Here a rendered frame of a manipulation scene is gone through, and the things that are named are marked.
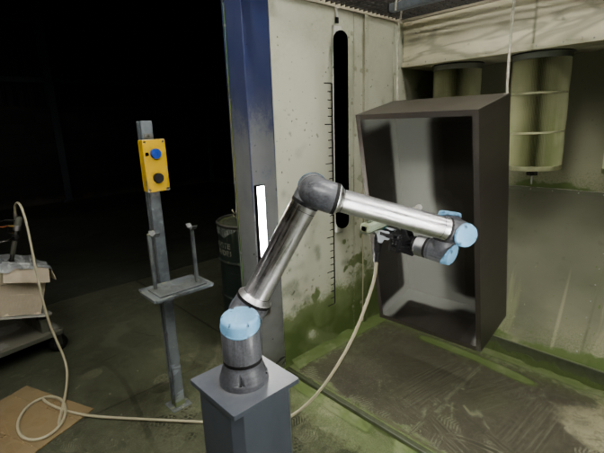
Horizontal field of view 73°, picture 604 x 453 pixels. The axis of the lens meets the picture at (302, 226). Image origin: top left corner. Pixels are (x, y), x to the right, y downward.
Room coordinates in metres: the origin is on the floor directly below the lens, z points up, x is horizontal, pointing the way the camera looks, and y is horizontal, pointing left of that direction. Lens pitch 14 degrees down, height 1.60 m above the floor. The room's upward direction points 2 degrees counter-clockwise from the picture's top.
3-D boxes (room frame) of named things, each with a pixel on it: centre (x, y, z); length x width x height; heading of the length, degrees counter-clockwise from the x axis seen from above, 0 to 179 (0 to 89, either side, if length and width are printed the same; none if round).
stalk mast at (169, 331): (2.14, 0.77, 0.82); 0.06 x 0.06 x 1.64; 43
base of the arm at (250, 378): (1.42, 0.25, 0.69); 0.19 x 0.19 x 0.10
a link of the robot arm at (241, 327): (1.43, 0.25, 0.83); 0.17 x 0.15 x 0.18; 2
